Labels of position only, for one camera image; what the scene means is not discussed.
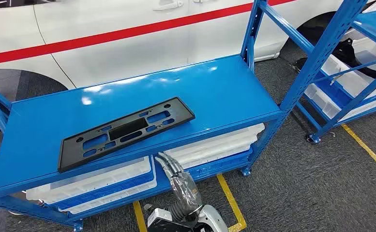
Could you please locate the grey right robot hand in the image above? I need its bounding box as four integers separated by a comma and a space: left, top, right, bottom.
155, 151, 204, 209

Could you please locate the black plastic bracket panel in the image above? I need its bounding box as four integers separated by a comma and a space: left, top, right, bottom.
57, 97, 196, 174

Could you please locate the blue metal shelf rack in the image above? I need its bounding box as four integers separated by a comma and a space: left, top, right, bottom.
0, 0, 370, 232
295, 6, 376, 145

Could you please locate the black curved plastic part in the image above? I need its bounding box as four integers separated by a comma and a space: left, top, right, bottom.
332, 38, 376, 79

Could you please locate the white car with red stripe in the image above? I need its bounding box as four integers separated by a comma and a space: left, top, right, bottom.
0, 0, 376, 91

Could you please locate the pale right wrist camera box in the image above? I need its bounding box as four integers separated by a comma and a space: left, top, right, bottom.
143, 204, 190, 232

